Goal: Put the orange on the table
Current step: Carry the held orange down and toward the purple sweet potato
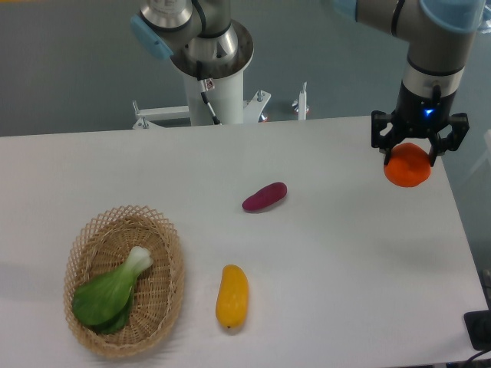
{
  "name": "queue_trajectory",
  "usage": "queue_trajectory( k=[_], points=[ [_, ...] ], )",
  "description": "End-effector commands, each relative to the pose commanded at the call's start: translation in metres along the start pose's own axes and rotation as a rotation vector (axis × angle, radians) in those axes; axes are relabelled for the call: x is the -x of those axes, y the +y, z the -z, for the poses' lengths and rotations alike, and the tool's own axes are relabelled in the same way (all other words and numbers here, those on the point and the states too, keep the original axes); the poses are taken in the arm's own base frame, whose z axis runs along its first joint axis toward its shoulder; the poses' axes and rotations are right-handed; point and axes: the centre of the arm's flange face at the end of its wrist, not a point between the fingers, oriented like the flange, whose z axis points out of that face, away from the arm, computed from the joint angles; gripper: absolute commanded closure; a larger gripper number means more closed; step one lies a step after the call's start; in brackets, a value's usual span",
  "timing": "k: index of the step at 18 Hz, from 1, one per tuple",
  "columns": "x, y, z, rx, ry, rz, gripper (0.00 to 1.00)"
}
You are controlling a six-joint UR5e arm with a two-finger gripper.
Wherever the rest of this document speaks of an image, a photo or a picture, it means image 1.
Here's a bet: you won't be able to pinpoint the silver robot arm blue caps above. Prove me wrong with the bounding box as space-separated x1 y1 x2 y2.
130 1 485 163

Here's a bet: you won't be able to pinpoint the purple sweet potato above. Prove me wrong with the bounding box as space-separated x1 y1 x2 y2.
242 182 288 212

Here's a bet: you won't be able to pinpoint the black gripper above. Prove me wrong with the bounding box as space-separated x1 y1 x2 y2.
371 83 469 167

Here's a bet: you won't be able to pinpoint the white clamp bracket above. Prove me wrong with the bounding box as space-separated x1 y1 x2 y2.
292 81 310 120

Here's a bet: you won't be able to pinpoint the woven wicker basket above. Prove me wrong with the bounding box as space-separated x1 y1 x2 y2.
64 205 185 358

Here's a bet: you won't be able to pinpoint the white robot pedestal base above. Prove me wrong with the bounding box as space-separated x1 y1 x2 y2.
131 18 272 130

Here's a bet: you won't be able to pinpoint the yellow mango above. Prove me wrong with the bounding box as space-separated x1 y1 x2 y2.
216 264 249 330

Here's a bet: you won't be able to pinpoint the black device at table edge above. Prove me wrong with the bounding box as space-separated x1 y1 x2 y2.
463 310 490 350

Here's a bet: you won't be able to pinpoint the orange fruit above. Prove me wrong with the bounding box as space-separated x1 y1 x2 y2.
384 143 431 188

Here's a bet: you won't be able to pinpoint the green bok choy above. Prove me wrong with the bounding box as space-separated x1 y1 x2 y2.
71 246 153 334

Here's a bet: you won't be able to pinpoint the black cable on pedestal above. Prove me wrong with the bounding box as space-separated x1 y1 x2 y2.
196 60 222 126

